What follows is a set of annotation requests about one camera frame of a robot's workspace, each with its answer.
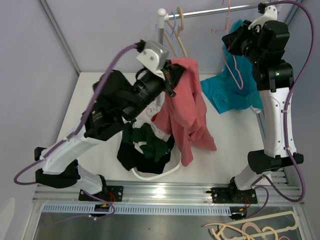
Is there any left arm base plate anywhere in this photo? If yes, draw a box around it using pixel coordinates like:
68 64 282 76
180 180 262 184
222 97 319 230
78 185 124 203

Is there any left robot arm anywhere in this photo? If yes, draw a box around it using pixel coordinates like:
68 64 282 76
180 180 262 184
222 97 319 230
34 60 185 201

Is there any aluminium mounting rail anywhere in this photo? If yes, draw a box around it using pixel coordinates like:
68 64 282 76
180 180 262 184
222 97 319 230
32 177 305 208

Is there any pink wire hanger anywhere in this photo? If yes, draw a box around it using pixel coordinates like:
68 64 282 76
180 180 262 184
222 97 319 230
211 0 245 91

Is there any green and grey shirt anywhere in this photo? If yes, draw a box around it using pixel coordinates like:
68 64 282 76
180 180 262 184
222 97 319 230
121 122 170 163

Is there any white perforated basket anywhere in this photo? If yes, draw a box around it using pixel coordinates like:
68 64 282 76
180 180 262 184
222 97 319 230
131 139 182 181

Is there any white slotted cable duct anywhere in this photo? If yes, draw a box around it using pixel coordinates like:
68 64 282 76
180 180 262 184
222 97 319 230
42 203 232 217

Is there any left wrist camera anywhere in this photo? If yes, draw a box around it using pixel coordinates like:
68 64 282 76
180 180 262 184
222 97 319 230
136 40 169 80

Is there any metal clothes rack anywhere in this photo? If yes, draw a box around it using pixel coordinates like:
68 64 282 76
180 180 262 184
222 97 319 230
155 0 263 114

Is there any teal t shirt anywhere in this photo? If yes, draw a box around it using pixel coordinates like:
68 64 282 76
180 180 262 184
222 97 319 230
200 30 264 114

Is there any black t shirt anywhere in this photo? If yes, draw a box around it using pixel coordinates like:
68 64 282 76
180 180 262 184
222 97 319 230
117 135 175 174

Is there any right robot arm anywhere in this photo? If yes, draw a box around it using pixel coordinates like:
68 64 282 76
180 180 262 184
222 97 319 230
222 20 304 203

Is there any beige wooden hanger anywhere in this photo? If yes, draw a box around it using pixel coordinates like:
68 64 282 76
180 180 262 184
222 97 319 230
164 6 188 58

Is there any light blue wire hanger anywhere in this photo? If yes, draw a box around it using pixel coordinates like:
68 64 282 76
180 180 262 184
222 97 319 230
166 12 184 39

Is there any beige hangers pile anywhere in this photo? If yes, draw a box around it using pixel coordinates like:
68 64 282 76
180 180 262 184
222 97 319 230
204 210 299 240

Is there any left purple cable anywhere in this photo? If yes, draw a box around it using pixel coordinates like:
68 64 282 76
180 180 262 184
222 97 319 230
12 44 141 186

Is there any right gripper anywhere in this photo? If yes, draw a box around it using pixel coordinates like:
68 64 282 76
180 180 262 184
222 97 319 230
222 20 265 65

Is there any white t shirt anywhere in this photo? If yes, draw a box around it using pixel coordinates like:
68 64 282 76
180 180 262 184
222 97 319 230
133 101 170 142

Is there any salmon pink shirt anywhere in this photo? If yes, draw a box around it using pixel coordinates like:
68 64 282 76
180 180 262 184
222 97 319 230
151 57 217 167

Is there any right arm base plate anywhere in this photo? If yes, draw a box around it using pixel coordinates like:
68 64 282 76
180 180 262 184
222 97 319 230
205 187 258 204

